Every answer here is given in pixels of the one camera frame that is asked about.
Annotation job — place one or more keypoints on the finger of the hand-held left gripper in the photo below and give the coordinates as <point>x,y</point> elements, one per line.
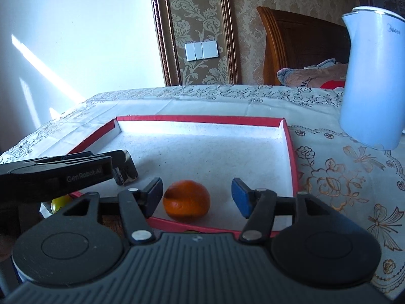
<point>95,155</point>
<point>63,177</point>

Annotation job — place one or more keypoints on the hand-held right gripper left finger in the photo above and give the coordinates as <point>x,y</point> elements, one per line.
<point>153,196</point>

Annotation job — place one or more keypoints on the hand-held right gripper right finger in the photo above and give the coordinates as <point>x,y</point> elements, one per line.
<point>242,198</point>

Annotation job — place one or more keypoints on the orange mandarin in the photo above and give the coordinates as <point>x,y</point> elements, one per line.
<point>186,200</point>

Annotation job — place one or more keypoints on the dark sugarcane piece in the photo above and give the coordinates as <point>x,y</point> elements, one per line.
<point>130,171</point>

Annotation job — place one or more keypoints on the red shallow cardboard tray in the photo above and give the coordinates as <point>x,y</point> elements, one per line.
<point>205,152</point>

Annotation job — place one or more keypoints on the yellow green round fruit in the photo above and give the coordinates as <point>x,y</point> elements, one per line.
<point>60,203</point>

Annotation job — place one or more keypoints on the floral lace tablecloth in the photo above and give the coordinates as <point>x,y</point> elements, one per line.
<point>335,171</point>

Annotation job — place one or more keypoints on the pink grey pillow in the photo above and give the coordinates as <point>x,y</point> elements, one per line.
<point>303,76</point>

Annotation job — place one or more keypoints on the wooden bed headboard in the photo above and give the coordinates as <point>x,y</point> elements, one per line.
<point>303,44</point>

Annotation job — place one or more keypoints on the white electric kettle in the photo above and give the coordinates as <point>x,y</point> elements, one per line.
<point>370,79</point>

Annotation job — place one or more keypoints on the wooden wall moulding frame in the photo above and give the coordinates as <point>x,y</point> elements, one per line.
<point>164,38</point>

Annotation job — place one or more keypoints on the white wall switch panel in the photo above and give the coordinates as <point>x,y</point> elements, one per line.
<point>201,51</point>

